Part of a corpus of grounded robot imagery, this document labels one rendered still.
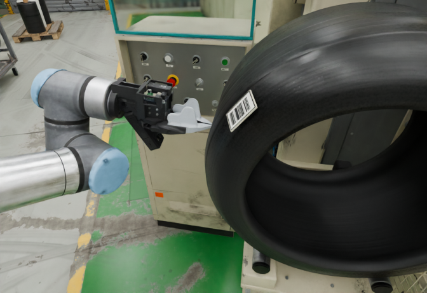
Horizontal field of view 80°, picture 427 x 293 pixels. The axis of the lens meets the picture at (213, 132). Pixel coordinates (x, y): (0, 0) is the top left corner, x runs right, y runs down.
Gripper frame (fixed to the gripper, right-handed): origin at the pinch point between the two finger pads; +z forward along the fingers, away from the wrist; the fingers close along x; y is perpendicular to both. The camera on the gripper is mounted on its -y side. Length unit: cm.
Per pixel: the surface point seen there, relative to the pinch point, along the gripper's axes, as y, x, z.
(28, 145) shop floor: -147, 116, -183
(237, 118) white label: 10.9, -11.2, 6.3
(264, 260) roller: -28.9, -10.0, 19.9
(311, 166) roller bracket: -24.3, 23.6, 34.6
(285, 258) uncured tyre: -22.4, -12.2, 23.2
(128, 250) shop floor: -130, 33, -43
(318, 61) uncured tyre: 21.0, -9.3, 15.3
